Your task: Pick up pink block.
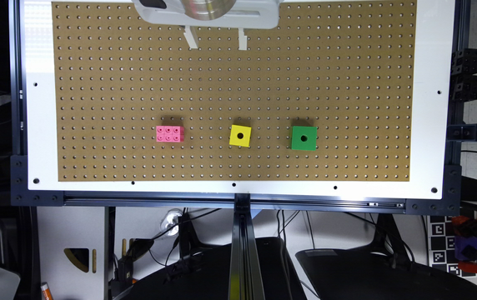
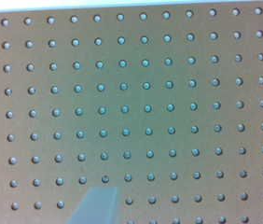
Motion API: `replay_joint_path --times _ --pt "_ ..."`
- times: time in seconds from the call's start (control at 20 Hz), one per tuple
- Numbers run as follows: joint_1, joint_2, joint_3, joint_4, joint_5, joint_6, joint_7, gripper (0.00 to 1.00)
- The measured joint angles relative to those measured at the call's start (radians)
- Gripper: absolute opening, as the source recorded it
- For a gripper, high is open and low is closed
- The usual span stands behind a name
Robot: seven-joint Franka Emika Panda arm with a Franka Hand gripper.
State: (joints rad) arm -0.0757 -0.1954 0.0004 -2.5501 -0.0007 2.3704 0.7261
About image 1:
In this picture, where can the black cube stack on frame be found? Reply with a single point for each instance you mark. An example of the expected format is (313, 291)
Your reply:
(463, 76)

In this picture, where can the yellow cube with hole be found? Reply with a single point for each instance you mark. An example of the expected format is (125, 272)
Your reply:
(240, 136)

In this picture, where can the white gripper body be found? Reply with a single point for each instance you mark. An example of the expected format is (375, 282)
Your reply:
(255, 14)

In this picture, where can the pink block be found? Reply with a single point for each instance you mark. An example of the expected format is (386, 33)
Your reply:
(169, 134)

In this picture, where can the brown pegboard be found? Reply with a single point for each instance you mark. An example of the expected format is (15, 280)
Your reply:
(346, 68)

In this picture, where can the white cabinet with cutout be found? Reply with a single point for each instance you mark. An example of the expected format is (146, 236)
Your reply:
(73, 251)

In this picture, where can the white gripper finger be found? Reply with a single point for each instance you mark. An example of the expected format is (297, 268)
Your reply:
(242, 40)
(191, 37)

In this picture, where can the pile of coloured blocks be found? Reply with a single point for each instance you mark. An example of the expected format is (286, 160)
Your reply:
(465, 243)

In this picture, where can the black chair right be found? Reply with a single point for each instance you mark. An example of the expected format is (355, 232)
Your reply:
(350, 274)

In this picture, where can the white table panel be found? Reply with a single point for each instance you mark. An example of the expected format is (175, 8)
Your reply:
(428, 125)

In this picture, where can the dark aluminium table frame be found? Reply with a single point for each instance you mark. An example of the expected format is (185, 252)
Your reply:
(30, 27)

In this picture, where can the green cube with hole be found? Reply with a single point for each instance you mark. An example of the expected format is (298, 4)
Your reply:
(303, 138)

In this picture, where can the fiducial marker sheet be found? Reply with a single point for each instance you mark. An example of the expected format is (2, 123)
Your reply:
(441, 245)

